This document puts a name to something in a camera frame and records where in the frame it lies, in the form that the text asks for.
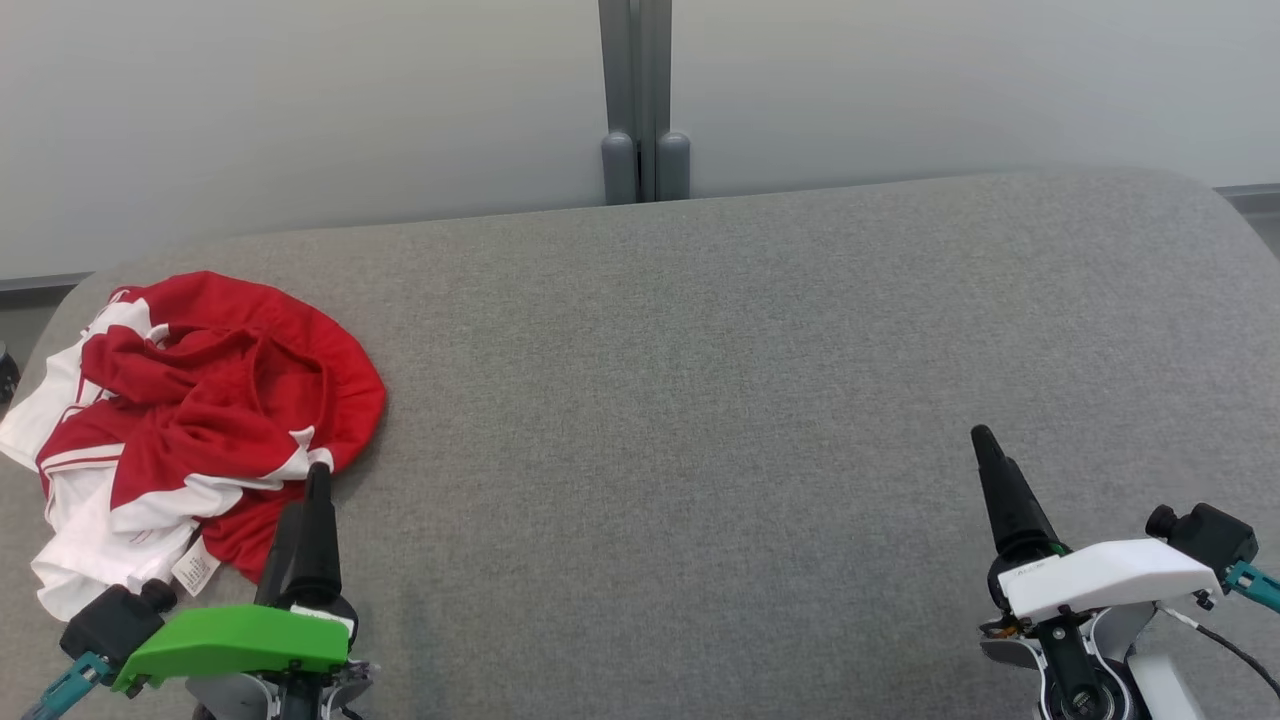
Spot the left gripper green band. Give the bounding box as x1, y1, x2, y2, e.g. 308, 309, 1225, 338
112, 462, 359, 696

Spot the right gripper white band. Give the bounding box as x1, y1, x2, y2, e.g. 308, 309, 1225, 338
970, 425, 1223, 625

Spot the red white basketball jersey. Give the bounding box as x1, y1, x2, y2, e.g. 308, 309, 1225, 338
0, 270, 388, 623

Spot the teal right camera cable plug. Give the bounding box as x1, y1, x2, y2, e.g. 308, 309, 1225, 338
1225, 560, 1280, 614

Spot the teal camera cable plug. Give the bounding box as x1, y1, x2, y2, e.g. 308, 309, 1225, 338
20, 652, 113, 720
1225, 560, 1280, 614

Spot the teal left camera cable plug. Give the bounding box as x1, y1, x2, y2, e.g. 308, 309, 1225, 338
20, 652, 113, 720

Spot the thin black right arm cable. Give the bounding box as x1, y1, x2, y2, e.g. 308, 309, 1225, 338
1160, 603, 1280, 701

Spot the grey partition bottom rail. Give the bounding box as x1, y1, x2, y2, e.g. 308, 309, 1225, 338
1215, 184, 1280, 216
0, 271, 93, 298

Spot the grey metal partition post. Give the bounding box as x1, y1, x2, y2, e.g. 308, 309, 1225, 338
598, 0, 692, 205

